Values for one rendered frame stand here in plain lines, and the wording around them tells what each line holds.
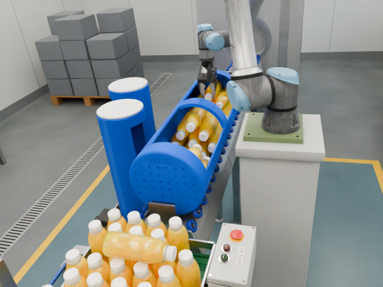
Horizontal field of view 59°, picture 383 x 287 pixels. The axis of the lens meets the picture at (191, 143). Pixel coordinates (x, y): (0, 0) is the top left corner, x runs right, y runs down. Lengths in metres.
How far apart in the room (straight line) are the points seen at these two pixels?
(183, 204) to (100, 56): 3.70
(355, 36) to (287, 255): 5.00
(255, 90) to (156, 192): 0.51
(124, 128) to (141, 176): 0.77
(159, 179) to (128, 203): 1.08
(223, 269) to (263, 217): 0.61
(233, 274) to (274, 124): 0.63
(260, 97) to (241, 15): 0.29
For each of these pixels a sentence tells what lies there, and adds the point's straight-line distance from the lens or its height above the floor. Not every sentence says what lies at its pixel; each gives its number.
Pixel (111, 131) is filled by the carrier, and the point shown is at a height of 0.95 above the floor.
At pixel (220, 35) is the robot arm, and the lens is 1.54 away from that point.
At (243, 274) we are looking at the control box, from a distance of 0.91.
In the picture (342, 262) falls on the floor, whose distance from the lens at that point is 2.48.
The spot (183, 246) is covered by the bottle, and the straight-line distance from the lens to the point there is 1.10.
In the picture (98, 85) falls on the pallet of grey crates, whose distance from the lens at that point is 4.93.
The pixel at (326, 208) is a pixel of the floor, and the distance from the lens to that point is 2.84.
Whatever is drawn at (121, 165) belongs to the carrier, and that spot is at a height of 0.71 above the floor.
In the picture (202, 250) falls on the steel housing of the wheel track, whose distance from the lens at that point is 1.30.
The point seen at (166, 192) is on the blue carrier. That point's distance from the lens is 1.24.
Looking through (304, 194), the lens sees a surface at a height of 0.95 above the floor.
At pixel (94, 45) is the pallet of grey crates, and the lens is 4.75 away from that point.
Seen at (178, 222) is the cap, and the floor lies 1.09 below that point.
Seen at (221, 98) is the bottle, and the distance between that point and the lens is 1.77.
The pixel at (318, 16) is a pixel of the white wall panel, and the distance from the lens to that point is 6.11.
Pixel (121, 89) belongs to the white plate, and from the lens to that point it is 2.38.
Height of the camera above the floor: 1.81
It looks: 30 degrees down
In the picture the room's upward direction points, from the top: 6 degrees counter-clockwise
